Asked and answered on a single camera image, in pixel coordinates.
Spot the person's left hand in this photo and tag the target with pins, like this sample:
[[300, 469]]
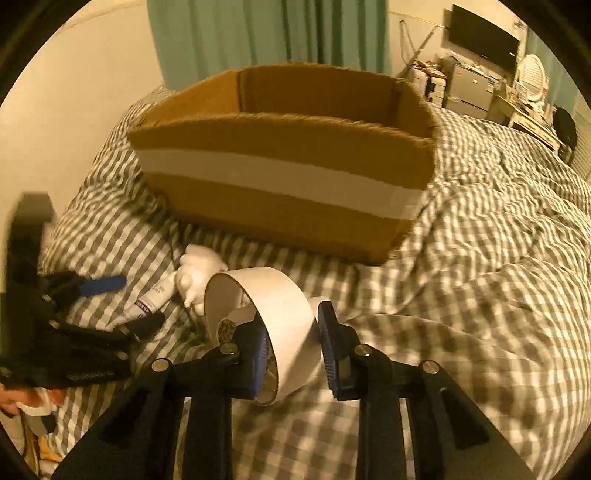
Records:
[[23, 397]]

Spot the grey mini fridge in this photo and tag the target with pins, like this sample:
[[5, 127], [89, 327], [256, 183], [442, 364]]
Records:
[[470, 87]]

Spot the white tape roll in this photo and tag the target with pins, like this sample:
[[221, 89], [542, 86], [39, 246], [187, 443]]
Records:
[[281, 323]]

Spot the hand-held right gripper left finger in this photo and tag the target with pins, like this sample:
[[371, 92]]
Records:
[[256, 364]]

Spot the grey checkered blanket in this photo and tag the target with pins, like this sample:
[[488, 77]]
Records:
[[461, 300]]

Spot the black wall television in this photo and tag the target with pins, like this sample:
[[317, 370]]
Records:
[[482, 37]]

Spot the white round mirror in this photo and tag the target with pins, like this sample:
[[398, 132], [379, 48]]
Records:
[[532, 76]]

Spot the brown cardboard box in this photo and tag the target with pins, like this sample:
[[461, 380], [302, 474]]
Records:
[[295, 184]]

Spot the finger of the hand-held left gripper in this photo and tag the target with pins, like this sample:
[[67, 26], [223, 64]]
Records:
[[104, 283], [138, 325]]

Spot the white desk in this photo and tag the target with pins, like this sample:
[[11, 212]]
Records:
[[526, 117]]

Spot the white plush toy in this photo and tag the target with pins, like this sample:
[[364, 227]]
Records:
[[196, 272]]

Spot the white tube with purple label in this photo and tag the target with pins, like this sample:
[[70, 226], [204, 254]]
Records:
[[150, 302]]

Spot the black chair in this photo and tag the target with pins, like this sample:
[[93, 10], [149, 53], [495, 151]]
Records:
[[565, 129]]

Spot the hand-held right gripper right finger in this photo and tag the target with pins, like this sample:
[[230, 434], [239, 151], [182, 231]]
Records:
[[328, 355]]

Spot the green curtain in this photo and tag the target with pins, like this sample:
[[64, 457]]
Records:
[[268, 34]]

